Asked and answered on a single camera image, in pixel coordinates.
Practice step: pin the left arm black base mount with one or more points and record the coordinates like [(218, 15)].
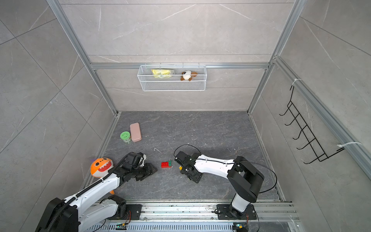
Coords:
[(127, 212)]

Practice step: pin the red lego brick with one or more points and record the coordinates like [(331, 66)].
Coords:
[(165, 165)]

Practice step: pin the yellow packet in basket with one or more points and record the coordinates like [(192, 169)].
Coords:
[(162, 73)]

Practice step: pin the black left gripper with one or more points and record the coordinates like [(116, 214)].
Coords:
[(149, 169)]

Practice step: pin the pink rectangular case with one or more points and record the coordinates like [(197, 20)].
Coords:
[(135, 132)]

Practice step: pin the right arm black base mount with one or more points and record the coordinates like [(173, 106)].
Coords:
[(227, 212)]

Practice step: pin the orange shark plush toy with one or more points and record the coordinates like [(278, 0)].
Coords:
[(101, 167)]

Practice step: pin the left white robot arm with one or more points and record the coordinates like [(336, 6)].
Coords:
[(97, 202)]

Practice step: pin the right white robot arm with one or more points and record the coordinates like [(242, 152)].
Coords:
[(245, 178)]

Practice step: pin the black wire hook rack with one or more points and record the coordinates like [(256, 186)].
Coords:
[(306, 132)]

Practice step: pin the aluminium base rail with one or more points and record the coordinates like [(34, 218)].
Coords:
[(200, 216)]

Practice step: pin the white wire wall basket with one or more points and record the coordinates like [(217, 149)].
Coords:
[(149, 83)]

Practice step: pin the aluminium corner frame post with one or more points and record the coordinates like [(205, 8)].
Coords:
[(67, 27)]

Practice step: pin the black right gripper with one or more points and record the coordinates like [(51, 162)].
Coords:
[(194, 178)]

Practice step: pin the brown white plush toy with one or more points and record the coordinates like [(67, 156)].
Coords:
[(188, 75)]

